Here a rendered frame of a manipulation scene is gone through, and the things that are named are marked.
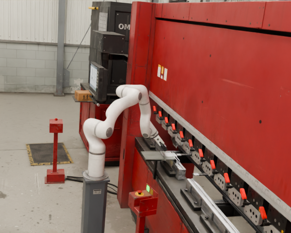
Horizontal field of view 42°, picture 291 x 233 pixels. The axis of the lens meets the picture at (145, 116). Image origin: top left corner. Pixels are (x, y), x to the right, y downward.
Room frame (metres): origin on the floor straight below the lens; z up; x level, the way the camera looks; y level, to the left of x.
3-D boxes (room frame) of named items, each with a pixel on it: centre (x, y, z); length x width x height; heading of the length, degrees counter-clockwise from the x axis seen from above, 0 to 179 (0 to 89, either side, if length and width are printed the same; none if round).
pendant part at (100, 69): (4.15, 0.56, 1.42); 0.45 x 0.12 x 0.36; 21
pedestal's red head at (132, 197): (2.73, -0.04, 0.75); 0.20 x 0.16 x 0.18; 29
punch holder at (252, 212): (1.82, -0.65, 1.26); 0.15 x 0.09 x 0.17; 16
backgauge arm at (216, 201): (2.67, -0.81, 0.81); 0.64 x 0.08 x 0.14; 106
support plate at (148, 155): (3.10, -0.14, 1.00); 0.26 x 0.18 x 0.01; 106
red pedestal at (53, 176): (4.47, 1.10, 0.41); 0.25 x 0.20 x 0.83; 106
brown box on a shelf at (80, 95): (5.00, 0.87, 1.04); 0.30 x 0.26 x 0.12; 20
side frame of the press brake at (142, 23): (4.13, -0.19, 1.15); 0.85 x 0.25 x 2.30; 106
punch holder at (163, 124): (3.36, -0.22, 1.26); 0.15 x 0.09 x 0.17; 16
